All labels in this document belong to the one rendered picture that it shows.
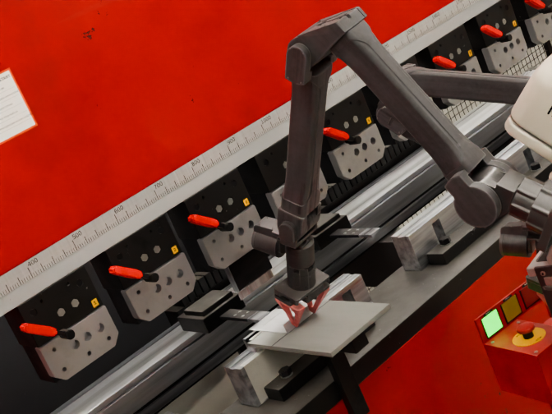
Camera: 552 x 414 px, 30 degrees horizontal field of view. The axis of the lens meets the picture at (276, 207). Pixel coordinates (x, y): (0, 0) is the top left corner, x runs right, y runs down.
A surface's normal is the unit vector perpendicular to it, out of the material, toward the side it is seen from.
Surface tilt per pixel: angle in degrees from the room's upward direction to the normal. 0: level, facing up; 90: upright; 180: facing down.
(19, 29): 90
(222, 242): 90
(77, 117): 90
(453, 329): 90
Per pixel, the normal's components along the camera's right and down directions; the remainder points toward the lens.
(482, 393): 0.62, -0.04
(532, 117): -0.55, 0.45
